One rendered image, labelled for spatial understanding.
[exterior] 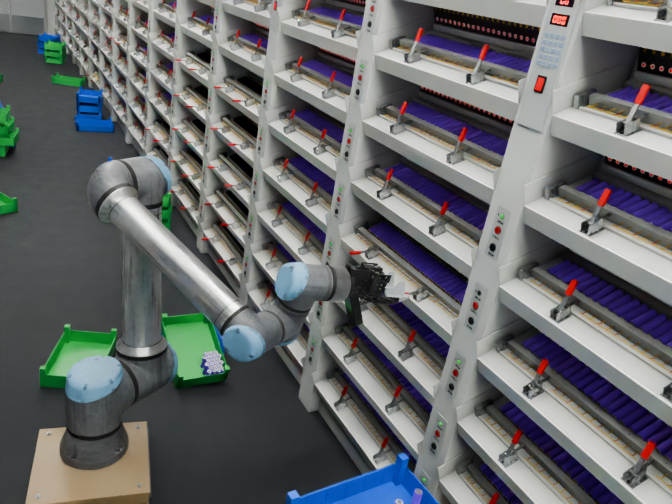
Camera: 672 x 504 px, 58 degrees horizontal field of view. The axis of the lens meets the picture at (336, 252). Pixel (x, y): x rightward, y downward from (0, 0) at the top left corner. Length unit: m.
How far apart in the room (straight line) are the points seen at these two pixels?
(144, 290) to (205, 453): 0.65
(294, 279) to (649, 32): 0.85
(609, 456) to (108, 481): 1.29
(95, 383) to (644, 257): 1.38
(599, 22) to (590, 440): 0.81
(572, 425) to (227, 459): 1.18
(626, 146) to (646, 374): 0.42
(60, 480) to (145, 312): 0.50
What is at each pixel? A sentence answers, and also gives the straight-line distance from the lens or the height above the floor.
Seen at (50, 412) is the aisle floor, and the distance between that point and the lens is 2.36.
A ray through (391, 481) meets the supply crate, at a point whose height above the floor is 0.48.
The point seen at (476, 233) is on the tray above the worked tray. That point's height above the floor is 0.98.
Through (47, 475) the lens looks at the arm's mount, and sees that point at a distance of 1.95.
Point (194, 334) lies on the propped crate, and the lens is 2.58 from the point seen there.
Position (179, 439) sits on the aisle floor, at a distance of 2.22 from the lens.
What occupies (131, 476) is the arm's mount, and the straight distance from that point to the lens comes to 1.91.
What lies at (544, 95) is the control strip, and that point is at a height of 1.35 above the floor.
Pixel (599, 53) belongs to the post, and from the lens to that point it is 1.38.
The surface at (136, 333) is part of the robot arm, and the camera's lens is 1.88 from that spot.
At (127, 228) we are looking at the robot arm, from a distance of 1.56.
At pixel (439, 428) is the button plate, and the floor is 0.47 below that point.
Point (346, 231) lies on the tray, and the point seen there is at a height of 0.75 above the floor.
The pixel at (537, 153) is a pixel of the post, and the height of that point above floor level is 1.24.
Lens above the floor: 1.49
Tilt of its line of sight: 24 degrees down
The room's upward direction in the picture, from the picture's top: 10 degrees clockwise
